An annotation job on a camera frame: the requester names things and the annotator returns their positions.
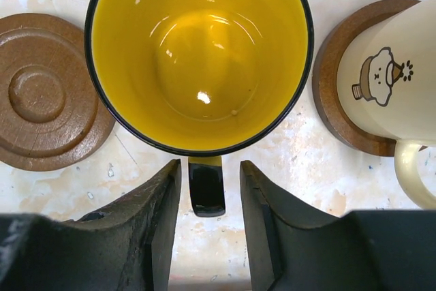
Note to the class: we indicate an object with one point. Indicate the cream mug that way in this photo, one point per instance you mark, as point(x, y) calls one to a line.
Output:
point(386, 86)

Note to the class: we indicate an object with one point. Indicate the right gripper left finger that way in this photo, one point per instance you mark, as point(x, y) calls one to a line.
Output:
point(125, 245)

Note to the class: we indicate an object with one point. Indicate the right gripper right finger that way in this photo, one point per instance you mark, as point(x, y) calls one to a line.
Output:
point(292, 245)

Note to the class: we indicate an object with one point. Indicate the dark wooden coaster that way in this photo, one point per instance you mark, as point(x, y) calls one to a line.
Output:
point(324, 80)
point(51, 115)

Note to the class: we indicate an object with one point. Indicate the yellow glass mug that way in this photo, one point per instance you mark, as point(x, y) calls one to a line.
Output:
point(199, 78)

